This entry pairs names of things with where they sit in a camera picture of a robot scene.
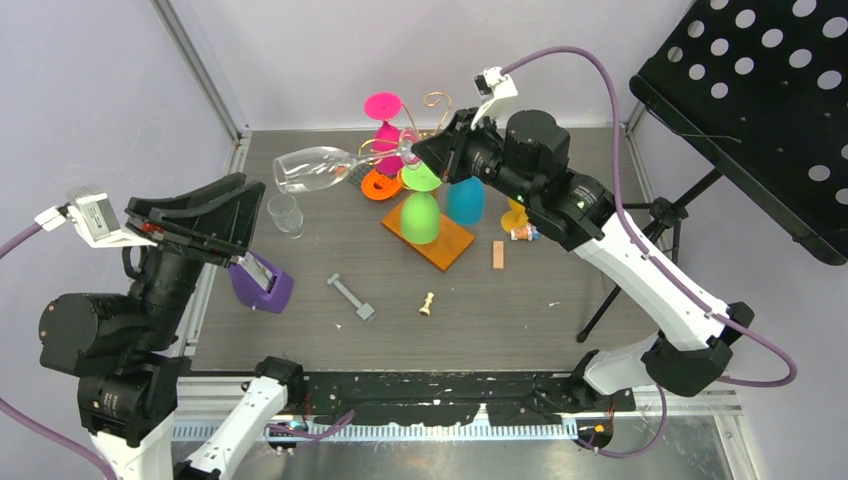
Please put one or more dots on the grey lego plate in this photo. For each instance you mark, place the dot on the grey lego plate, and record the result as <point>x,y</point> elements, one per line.
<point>358,174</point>

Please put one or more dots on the clear stemmed wine glass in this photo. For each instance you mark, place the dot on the clear stemmed wine glass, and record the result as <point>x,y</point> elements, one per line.
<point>321,167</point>

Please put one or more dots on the green plastic wine glass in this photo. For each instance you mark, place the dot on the green plastic wine glass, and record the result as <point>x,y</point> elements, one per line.
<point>420,213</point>

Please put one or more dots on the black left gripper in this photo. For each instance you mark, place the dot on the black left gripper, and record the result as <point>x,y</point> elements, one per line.
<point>214,218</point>

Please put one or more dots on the clear glass tumbler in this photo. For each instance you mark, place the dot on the clear glass tumbler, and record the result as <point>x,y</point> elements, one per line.
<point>286,214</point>

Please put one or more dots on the yellow plastic wine glass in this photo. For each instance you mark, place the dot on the yellow plastic wine glass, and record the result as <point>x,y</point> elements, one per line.
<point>514,217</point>

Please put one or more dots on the blue plastic wine glass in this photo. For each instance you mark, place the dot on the blue plastic wine glass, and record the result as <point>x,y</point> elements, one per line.
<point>465,203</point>

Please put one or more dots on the small wooden block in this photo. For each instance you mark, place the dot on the small wooden block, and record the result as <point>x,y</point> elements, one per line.
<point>498,255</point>

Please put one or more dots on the small colourful toy figure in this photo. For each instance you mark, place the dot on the small colourful toy figure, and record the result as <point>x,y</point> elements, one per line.
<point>527,232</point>

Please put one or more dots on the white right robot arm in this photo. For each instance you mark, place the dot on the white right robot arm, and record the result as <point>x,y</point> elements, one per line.
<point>528,163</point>

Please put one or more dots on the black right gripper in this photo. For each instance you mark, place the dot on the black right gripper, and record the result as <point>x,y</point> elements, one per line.
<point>444,154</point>

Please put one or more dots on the orange plastic U-shaped toy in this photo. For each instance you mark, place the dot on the orange plastic U-shaped toy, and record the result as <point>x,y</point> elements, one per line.
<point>378,187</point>

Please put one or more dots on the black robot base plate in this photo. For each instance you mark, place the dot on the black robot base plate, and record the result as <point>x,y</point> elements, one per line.
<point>521,398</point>

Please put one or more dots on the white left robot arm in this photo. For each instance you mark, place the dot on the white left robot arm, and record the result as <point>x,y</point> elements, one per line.
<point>115,344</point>

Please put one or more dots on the gold rack with wooden base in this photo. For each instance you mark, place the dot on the gold rack with wooden base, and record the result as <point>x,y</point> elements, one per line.
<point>452,241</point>

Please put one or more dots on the pink plastic wine glass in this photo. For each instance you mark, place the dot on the pink plastic wine glass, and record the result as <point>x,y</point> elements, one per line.
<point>392,142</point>

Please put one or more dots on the grey metal T-shaped part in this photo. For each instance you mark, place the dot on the grey metal T-shaped part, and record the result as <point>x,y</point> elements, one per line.
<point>362,309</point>

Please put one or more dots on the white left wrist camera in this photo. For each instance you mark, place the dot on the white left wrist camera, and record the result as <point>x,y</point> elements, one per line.
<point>89,209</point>

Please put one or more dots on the black music stand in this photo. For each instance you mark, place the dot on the black music stand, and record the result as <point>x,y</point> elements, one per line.
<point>759,88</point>

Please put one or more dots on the white chess piece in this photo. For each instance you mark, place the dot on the white chess piece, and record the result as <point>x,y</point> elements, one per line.
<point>425,309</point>

